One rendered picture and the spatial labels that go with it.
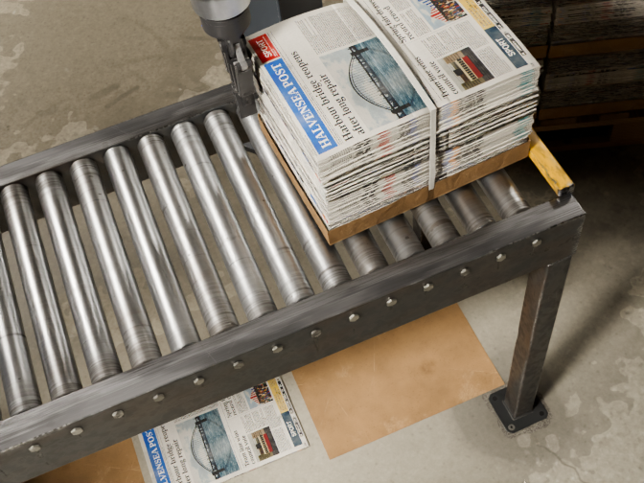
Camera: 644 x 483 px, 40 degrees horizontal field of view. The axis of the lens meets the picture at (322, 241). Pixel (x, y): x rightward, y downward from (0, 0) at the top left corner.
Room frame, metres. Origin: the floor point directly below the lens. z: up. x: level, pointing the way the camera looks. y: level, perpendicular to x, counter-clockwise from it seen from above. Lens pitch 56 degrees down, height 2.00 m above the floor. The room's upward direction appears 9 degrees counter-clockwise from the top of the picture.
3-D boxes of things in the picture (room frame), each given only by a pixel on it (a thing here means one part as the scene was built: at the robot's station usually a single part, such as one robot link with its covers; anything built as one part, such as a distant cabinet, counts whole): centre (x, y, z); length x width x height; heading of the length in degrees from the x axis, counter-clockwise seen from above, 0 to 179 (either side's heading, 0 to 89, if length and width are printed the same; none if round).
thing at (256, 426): (0.88, 0.32, 0.00); 0.37 x 0.28 x 0.01; 105
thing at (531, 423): (0.81, -0.40, 0.01); 0.14 x 0.13 x 0.01; 15
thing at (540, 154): (1.04, -0.36, 0.81); 0.43 x 0.03 x 0.02; 15
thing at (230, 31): (1.04, 0.09, 1.09); 0.08 x 0.07 x 0.09; 15
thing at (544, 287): (0.81, -0.40, 0.34); 0.06 x 0.06 x 0.68; 15
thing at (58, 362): (0.84, 0.48, 0.77); 0.47 x 0.05 x 0.05; 15
